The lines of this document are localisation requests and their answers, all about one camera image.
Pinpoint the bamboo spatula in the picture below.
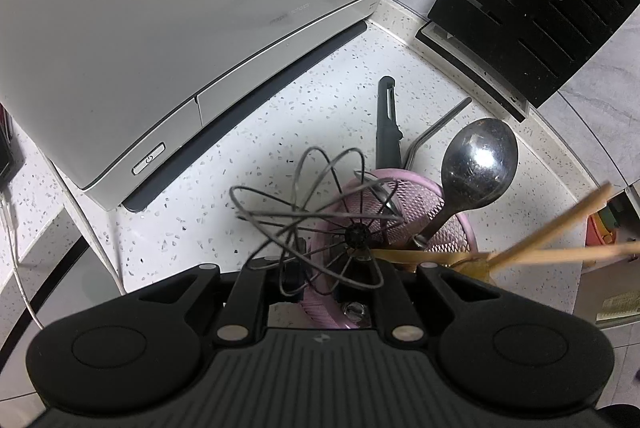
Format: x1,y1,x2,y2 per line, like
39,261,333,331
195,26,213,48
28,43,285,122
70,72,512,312
372,249,494,284

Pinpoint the dark green peeler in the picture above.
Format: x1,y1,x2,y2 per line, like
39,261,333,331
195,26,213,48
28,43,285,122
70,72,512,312
375,75,402,168

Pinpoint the large spoon wooden handle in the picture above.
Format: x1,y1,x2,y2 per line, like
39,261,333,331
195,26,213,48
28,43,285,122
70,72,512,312
412,118,518,248

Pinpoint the pink mesh utensil cup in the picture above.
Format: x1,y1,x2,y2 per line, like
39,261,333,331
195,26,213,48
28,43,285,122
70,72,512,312
299,167,478,330

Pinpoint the black knife block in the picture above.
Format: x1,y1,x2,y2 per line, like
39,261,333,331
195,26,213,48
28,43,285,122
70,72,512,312
416,0,639,122

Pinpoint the steel wire whisk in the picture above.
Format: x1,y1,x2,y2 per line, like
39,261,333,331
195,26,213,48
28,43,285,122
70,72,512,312
229,147,407,298

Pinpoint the white charging cable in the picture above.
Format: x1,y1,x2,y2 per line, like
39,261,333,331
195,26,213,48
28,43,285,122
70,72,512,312
0,192,47,332

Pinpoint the black tablet device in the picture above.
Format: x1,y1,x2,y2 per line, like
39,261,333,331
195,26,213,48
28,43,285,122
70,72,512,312
0,107,24,188

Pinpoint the small silver spoon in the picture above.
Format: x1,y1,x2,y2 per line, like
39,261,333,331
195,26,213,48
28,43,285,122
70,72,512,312
343,301,370,326

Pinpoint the wooden chopstick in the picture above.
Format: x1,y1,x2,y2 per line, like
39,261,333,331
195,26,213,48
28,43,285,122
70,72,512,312
488,182,613,269
488,242,639,269

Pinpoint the white utensil sterilizer appliance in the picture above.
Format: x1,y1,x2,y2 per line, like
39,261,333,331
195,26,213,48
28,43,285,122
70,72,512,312
1,0,379,209

